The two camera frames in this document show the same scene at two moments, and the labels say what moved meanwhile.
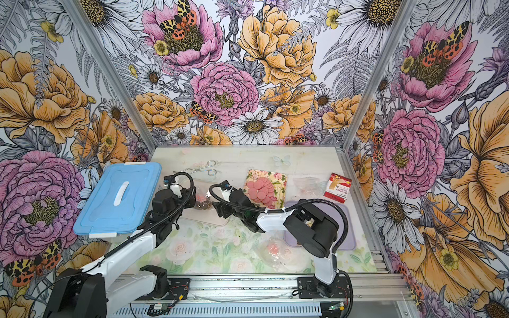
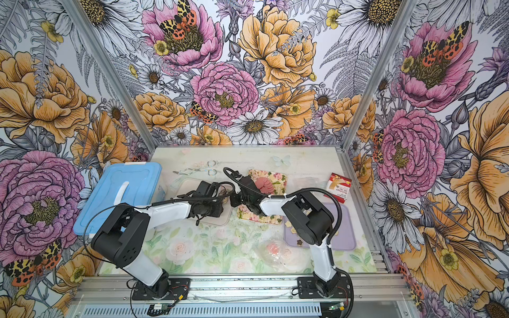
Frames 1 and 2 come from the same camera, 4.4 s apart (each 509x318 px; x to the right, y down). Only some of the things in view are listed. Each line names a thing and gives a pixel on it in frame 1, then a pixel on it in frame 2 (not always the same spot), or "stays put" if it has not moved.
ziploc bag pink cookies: (308, 187) stays put
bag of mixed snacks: (277, 252) stays put
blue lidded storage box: (120, 200) stays put
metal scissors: (211, 171) stays put
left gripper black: (190, 199) → (217, 209)
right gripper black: (221, 209) → (233, 198)
